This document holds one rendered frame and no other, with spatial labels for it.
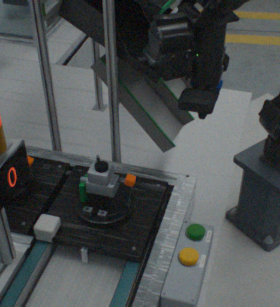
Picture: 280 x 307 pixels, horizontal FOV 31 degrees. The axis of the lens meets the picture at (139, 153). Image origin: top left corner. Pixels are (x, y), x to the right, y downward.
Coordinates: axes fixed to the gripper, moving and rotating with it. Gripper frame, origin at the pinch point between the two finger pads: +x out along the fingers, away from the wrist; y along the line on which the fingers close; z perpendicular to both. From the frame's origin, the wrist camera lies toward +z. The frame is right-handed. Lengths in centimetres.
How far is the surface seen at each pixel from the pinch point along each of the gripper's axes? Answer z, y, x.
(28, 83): 70, -55, 39
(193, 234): -1.4, 7.9, 28.2
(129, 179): 13.4, 5.8, 18.0
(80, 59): 67, -93, 50
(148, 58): 15.9, -17.6, 2.0
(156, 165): 15.4, -24.5, 39.4
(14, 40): 89, -81, 38
